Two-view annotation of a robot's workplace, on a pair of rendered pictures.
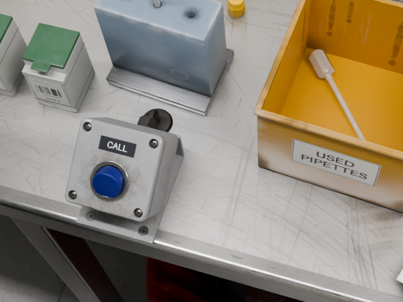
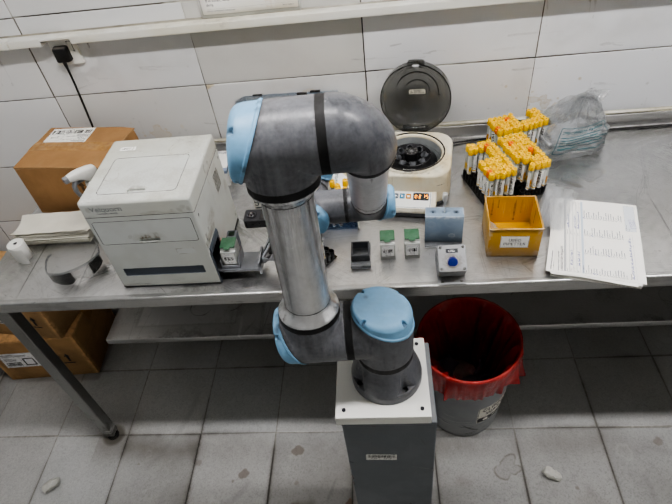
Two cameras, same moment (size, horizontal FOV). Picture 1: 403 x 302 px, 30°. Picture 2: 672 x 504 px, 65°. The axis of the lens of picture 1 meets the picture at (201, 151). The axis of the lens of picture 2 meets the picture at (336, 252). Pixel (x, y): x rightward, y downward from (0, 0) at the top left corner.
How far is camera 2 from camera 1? 0.90 m
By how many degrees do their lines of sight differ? 22
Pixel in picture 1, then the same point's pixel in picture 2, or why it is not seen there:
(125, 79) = (431, 244)
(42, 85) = (410, 248)
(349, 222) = (522, 262)
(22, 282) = (331, 417)
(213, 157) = (471, 257)
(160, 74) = (443, 238)
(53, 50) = (413, 234)
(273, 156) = (493, 248)
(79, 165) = (441, 260)
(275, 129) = (495, 234)
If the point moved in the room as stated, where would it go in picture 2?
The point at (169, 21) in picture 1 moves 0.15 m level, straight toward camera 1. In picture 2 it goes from (450, 215) to (486, 249)
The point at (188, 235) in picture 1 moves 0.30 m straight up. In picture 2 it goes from (475, 279) to (487, 185)
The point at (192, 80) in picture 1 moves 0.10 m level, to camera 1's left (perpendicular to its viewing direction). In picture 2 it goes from (456, 236) to (424, 249)
